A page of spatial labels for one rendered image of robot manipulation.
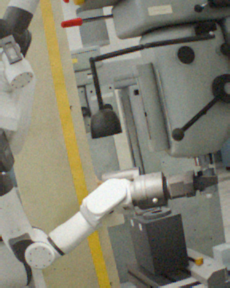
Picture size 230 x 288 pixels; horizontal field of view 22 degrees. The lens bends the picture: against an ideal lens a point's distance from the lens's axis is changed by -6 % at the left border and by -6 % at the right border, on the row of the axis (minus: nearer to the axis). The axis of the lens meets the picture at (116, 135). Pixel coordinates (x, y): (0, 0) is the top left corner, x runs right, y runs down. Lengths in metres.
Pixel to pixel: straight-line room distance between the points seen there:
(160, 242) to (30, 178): 1.42
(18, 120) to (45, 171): 1.65
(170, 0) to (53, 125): 1.86
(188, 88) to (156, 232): 0.59
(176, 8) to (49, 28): 1.86
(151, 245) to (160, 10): 0.78
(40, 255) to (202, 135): 0.50
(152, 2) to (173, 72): 0.18
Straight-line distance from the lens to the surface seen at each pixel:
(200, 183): 1.48
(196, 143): 1.41
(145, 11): 1.35
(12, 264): 1.85
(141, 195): 1.48
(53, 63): 3.16
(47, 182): 3.14
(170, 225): 1.84
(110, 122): 1.38
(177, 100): 1.39
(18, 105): 1.52
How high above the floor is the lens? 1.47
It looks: 3 degrees down
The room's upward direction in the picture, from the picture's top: 12 degrees counter-clockwise
